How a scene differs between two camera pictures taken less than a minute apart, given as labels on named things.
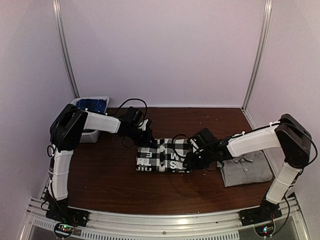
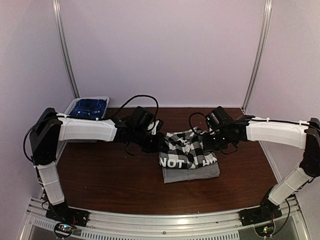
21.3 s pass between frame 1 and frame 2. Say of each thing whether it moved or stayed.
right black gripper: moved
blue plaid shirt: stayed
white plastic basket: stayed
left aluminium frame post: stayed
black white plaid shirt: moved
